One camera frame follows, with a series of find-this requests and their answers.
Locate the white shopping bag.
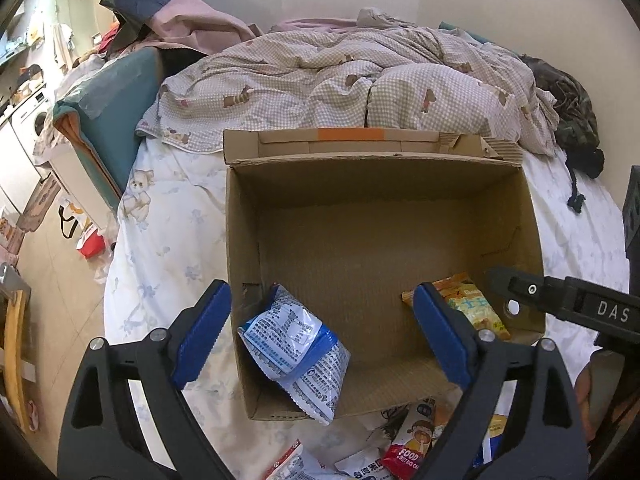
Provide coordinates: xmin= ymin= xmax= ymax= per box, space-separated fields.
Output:
xmin=57 ymin=197 xmax=93 ymax=241

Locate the teal pillow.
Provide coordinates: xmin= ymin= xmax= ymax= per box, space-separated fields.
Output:
xmin=439 ymin=21 xmax=521 ymax=58

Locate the pink blanket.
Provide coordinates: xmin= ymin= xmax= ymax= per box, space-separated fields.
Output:
xmin=270 ymin=17 xmax=361 ymax=33

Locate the cardboard box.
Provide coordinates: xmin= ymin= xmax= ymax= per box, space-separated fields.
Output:
xmin=222 ymin=128 xmax=547 ymax=422

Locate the pink cloth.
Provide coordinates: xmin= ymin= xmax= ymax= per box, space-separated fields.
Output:
xmin=107 ymin=0 xmax=261 ymax=56

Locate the brown floor mat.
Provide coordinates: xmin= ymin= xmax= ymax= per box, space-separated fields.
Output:
xmin=17 ymin=177 xmax=61 ymax=233

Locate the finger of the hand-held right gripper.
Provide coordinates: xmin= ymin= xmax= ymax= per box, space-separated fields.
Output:
xmin=487 ymin=266 xmax=551 ymax=311

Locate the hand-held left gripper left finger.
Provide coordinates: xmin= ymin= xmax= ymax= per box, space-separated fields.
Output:
xmin=57 ymin=279 xmax=236 ymax=480

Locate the camouflage garment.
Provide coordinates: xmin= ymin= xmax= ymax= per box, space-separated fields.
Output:
xmin=520 ymin=54 xmax=600 ymax=151

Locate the beige crumpled cloth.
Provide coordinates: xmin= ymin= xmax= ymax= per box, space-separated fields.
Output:
xmin=357 ymin=7 xmax=401 ymax=31

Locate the white hanging towel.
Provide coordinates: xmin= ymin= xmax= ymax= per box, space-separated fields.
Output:
xmin=50 ymin=22 xmax=73 ymax=71

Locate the black drawstring cloth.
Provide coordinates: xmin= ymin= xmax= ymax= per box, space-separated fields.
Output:
xmin=565 ymin=147 xmax=606 ymax=213

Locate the yellow snack packet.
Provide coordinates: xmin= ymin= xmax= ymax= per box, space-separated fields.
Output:
xmin=401 ymin=272 xmax=512 ymax=342

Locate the teal padded headboard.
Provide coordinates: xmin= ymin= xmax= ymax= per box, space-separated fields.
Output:
xmin=52 ymin=47 xmax=166 ymax=201

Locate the checkered duvet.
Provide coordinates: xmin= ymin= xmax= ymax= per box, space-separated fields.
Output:
xmin=134 ymin=25 xmax=561 ymax=157

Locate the white floral bed sheet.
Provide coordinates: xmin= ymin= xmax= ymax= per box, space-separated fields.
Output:
xmin=102 ymin=135 xmax=631 ymax=480

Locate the white red-edged snack packet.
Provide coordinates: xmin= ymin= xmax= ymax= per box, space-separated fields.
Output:
xmin=265 ymin=440 xmax=321 ymax=480

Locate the patterned cloth pile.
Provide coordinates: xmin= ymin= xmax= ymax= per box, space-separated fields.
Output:
xmin=55 ymin=55 xmax=108 ymax=106

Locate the blue white snack packet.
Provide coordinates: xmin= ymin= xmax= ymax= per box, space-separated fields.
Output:
xmin=237 ymin=284 xmax=352 ymax=426

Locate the white washing machine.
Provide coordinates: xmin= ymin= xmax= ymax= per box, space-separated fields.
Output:
xmin=10 ymin=92 xmax=56 ymax=181

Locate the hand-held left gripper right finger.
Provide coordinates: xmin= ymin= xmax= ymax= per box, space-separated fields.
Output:
xmin=412 ymin=282 xmax=588 ymax=480

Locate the small white snack packet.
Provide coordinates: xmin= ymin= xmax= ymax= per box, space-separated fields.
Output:
xmin=334 ymin=446 xmax=396 ymax=480

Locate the red cartoon snack packet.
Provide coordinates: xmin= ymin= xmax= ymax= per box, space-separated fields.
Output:
xmin=380 ymin=399 xmax=438 ymax=480

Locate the wooden frame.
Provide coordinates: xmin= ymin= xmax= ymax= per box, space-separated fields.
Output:
xmin=0 ymin=262 xmax=38 ymax=433

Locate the white kitchen cabinet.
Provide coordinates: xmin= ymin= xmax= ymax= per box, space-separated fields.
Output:
xmin=0 ymin=120 xmax=41 ymax=216

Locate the red paper bag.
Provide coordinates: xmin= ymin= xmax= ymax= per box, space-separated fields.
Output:
xmin=75 ymin=227 xmax=108 ymax=261

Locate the white storage cabinet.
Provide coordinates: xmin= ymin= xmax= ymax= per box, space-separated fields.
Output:
xmin=47 ymin=142 xmax=121 ymax=241

